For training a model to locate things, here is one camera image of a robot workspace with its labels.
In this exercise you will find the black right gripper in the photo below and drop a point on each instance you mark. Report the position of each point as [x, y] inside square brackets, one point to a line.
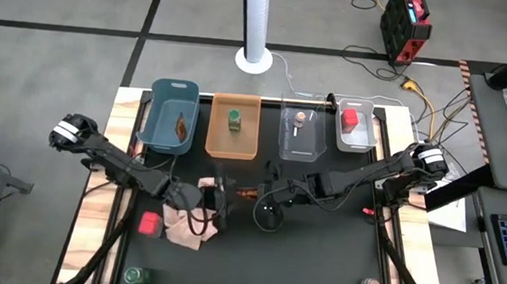
[288, 192]

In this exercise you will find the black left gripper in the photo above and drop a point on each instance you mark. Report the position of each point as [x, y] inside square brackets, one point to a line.
[183, 195]

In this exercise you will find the orange spice packet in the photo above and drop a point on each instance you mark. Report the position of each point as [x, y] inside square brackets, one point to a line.
[181, 126]
[247, 192]

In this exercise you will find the pink cloth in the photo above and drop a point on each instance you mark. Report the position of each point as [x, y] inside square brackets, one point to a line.
[183, 232]

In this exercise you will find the green-lid spice jar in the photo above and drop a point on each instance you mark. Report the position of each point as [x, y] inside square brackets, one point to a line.
[134, 276]
[234, 120]

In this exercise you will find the red spice box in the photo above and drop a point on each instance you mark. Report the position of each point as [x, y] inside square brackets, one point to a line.
[149, 223]
[350, 119]

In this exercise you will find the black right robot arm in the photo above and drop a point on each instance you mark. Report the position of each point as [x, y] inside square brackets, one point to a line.
[369, 174]

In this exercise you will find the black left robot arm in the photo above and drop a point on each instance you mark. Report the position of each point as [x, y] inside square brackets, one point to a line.
[111, 162]

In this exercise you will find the orange plastic bin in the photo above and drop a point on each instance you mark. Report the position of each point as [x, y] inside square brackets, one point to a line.
[222, 141]

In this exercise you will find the clear plastic bin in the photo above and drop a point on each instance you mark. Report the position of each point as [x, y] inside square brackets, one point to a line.
[303, 141]

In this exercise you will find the black table mat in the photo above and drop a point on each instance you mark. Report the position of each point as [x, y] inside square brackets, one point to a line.
[308, 255]

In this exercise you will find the blue-grey plastic bin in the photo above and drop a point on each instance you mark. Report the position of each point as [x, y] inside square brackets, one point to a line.
[164, 121]

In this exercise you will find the small red clip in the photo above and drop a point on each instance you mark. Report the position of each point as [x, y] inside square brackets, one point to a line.
[367, 210]

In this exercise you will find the white plastic bin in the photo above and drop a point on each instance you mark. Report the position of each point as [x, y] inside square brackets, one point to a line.
[362, 139]

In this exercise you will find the black clamp knob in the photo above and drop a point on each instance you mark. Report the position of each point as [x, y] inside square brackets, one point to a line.
[330, 100]

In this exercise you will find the white round pole base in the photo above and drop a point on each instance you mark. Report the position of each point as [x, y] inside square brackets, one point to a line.
[259, 66]

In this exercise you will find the tall white and black pole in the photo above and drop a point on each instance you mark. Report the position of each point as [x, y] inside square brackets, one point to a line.
[256, 20]

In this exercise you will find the white paper sheet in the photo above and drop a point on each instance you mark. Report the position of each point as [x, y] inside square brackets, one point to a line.
[449, 218]

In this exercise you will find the black slanted bar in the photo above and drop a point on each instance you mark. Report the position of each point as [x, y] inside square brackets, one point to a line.
[458, 190]

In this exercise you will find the red and black equipment case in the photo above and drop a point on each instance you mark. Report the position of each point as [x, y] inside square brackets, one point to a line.
[402, 31]

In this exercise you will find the grey desk with striped edge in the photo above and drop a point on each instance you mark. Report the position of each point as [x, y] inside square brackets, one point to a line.
[493, 147]

